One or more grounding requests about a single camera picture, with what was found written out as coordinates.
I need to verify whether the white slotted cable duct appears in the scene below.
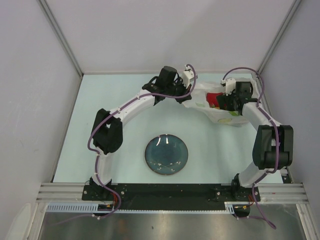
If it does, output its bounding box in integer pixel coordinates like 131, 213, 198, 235
46, 202, 235, 214

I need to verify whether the red fake dragon fruit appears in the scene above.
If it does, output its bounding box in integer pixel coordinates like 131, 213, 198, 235
206, 92, 223, 109

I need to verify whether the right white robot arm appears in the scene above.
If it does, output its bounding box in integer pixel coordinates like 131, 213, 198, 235
217, 78, 294, 201

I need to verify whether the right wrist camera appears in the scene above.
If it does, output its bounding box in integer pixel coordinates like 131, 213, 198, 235
220, 77, 237, 96

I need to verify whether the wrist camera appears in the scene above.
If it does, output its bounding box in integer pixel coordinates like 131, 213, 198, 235
220, 77, 237, 96
180, 64, 198, 88

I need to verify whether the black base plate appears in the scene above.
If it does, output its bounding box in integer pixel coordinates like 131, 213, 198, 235
82, 182, 261, 211

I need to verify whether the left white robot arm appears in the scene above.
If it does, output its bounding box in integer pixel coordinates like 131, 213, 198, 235
87, 64, 198, 200

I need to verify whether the dark blue ceramic plate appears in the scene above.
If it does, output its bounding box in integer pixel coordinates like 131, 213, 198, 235
144, 134, 189, 176

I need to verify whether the white printed plastic bag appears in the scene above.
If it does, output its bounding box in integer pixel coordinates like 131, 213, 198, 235
182, 82, 249, 126

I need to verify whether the aluminium frame rail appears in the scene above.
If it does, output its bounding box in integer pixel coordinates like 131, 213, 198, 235
36, 182, 309, 204

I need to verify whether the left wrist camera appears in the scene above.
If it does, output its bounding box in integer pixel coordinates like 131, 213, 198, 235
180, 64, 198, 88

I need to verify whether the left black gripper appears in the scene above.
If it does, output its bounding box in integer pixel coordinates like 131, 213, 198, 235
165, 77, 191, 104

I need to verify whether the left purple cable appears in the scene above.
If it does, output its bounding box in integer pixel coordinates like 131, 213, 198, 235
49, 63, 198, 226

